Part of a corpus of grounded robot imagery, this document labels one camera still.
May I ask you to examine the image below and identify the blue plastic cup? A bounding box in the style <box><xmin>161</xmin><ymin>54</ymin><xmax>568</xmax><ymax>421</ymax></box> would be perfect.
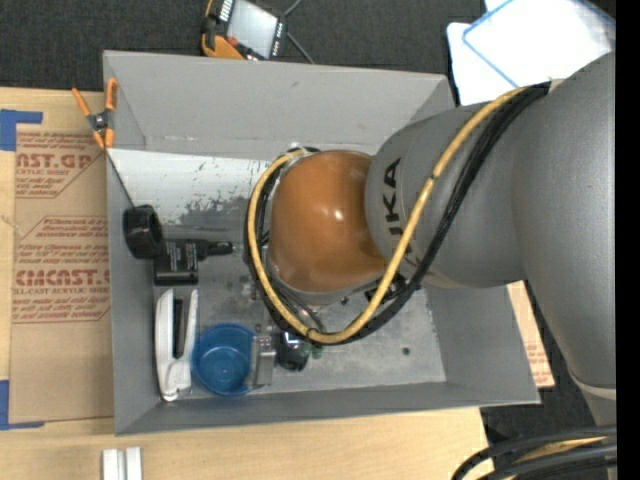
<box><xmin>191</xmin><ymin>323</ymin><xmax>257</xmax><ymax>398</ymax></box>

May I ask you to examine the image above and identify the white stapler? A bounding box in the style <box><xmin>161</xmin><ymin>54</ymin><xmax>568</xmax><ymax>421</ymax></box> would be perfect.
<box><xmin>154</xmin><ymin>287</ymin><xmax>200</xmax><ymax>403</ymax></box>

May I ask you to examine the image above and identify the black round cap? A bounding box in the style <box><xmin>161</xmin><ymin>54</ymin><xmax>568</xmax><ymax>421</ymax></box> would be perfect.
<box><xmin>122</xmin><ymin>204</ymin><xmax>166</xmax><ymax>261</ymax></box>

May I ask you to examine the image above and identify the brown cardboard board, red print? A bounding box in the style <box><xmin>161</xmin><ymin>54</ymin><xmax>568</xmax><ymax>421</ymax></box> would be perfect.
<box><xmin>0</xmin><ymin>86</ymin><xmax>557</xmax><ymax>427</ymax></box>

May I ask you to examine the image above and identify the grey metal bin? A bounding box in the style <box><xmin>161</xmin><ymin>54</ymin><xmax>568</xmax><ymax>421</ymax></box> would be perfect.
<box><xmin>102</xmin><ymin>50</ymin><xmax>543</xmax><ymax>437</ymax></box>

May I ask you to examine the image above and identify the black cylinder on white bracket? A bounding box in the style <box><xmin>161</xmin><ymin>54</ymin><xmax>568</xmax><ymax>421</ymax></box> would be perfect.
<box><xmin>276</xmin><ymin>331</ymin><xmax>311</xmax><ymax>373</ymax></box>

